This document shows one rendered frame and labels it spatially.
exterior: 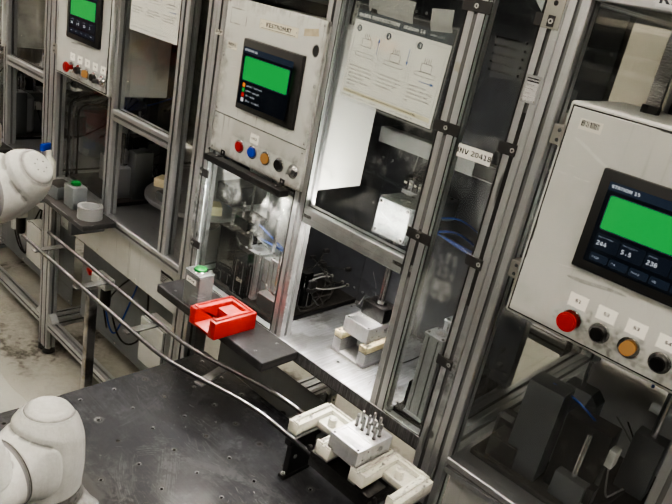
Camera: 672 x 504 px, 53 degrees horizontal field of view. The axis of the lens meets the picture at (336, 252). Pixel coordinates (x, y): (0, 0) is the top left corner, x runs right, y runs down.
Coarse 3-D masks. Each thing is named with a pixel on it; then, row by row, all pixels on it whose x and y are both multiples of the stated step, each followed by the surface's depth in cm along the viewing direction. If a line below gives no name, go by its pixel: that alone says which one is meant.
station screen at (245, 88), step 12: (264, 60) 185; (276, 60) 182; (288, 60) 179; (240, 84) 194; (252, 84) 190; (288, 84) 180; (240, 96) 194; (252, 96) 191; (264, 96) 187; (276, 96) 184; (264, 108) 188; (276, 108) 185
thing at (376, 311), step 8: (384, 280) 198; (384, 288) 198; (376, 296) 205; (384, 296) 199; (368, 304) 200; (376, 304) 200; (384, 304) 201; (392, 304) 202; (368, 312) 201; (376, 312) 199; (384, 312) 197; (376, 320) 199; (384, 320) 198
